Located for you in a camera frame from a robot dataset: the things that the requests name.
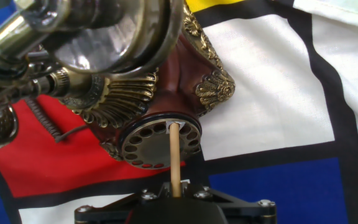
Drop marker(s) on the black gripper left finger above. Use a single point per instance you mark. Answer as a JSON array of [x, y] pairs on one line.
[[120, 207]]

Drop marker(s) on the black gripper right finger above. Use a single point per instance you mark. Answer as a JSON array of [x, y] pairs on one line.
[[238, 208]]

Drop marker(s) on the brass rotary dial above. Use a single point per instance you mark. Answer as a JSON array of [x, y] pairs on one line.
[[148, 149]]

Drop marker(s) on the short wooden stick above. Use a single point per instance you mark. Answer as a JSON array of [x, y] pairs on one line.
[[175, 155]]

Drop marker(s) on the antique brass rotary telephone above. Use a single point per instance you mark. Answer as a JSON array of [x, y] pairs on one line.
[[179, 81]]

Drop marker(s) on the brass brown phone handset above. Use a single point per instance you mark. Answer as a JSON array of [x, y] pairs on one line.
[[113, 37]]

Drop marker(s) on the red blue yellow grid cloth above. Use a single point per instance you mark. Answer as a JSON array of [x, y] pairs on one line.
[[259, 93]]

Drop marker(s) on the plain beige cloth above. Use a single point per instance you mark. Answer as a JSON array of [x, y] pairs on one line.
[[346, 11]]

